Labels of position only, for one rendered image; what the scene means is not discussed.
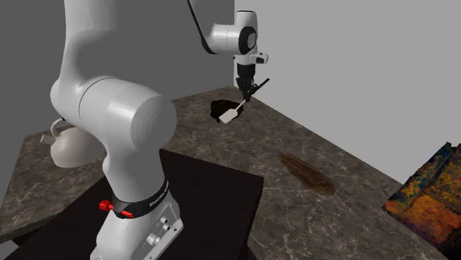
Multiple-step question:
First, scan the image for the white spatula with black handle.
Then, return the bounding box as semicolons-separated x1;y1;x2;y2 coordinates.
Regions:
218;78;270;125

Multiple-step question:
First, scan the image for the brown oblong wooden piece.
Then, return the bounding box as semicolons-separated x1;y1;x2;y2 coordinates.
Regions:
279;151;337;196

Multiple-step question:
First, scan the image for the black bowl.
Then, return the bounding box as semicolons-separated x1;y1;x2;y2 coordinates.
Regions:
210;98;247;123

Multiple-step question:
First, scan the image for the dark robot stand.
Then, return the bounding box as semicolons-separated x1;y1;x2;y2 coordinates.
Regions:
3;148;265;260

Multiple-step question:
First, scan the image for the white teapot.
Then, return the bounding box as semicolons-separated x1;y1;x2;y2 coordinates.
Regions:
39;117;107;169

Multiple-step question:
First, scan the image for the multicoloured patterned box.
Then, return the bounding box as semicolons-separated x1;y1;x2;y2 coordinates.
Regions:
381;141;461;248

